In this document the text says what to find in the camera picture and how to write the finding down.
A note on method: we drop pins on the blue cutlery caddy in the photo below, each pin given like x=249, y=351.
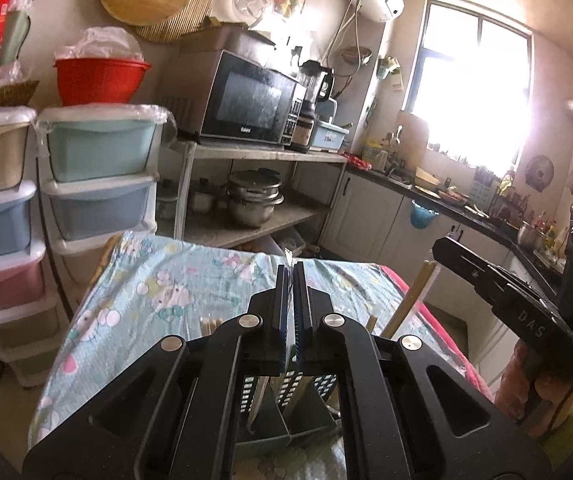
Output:
x=484, y=190

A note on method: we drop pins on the hanging metal strainer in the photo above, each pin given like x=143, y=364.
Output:
x=355, y=55

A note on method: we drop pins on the green plastic utensil holder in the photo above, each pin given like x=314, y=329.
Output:
x=306, y=425

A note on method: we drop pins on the wicker basket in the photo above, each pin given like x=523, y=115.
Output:
x=1, y=96

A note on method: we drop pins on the yellow bottle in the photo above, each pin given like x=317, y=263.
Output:
x=376, y=157

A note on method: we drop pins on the round woven mat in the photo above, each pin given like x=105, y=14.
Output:
x=201, y=5

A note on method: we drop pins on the blue hanging bin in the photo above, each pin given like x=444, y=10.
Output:
x=425, y=215

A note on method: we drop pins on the small pot with black knob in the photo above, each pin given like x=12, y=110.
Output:
x=201, y=200

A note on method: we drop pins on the round wall fan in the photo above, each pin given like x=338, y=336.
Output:
x=539, y=174

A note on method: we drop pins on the red pink blanket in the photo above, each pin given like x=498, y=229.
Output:
x=446, y=340

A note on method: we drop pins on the clear plastic food cover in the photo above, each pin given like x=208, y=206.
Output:
x=254, y=2

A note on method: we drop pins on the black blender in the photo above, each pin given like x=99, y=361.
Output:
x=314, y=90

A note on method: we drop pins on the red packet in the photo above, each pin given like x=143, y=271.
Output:
x=360, y=162

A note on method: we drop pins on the wooden chopstick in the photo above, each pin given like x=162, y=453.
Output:
x=409, y=300
x=371, y=322
x=429, y=280
x=206, y=326

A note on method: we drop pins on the pastel drawer tower with wrap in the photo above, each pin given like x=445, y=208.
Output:
x=101, y=145

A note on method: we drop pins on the metal shelf rack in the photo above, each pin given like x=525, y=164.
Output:
x=266, y=152

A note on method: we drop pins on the black microwave oven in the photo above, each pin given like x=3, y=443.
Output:
x=246, y=100

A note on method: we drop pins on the plastic wrapped white bowls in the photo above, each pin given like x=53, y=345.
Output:
x=99, y=42

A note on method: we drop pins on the large steel bowl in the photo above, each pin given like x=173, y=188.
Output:
x=251, y=212

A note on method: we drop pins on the cartoon printed blue blanket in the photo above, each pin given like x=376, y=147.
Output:
x=141, y=285

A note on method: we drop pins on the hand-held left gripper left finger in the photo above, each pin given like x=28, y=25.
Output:
x=282, y=310

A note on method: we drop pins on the steel pot with lid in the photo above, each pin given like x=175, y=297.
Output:
x=254, y=185

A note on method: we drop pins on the clear plastic packet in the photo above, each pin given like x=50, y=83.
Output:
x=289, y=260

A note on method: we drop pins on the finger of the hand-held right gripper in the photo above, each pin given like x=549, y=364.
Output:
x=461, y=260

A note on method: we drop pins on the pale cutting board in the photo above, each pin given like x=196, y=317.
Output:
x=414, y=135

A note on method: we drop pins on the small steel pot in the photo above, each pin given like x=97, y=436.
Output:
x=167, y=205

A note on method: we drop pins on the green wall holder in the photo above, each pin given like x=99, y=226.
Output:
x=389, y=67

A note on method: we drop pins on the red plastic basin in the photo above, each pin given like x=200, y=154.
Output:
x=101, y=82

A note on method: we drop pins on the white kitchen cabinet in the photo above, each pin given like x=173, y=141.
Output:
x=366, y=210

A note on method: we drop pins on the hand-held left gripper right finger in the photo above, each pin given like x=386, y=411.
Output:
x=300, y=310

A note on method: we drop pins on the steel pot on counter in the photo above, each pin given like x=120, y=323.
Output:
x=531, y=236

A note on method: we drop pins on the person's right hand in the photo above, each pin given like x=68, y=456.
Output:
x=514, y=380

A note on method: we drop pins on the window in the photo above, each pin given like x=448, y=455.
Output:
x=466, y=75

